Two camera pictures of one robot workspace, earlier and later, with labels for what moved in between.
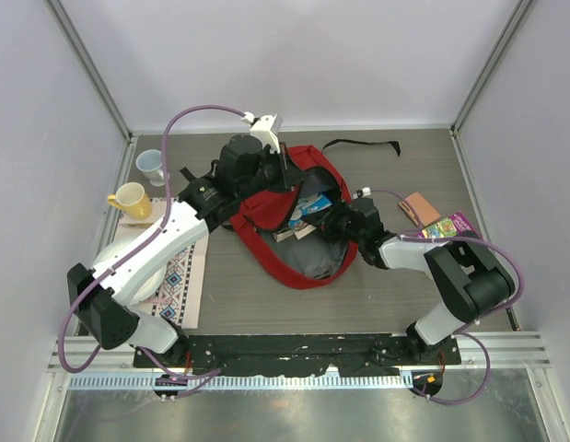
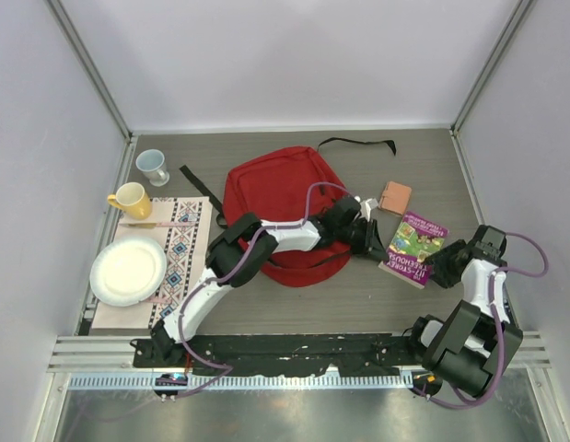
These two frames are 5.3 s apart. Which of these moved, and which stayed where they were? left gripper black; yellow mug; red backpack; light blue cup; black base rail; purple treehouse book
Moved: purple treehouse book; left gripper black
Stayed: yellow mug; red backpack; black base rail; light blue cup
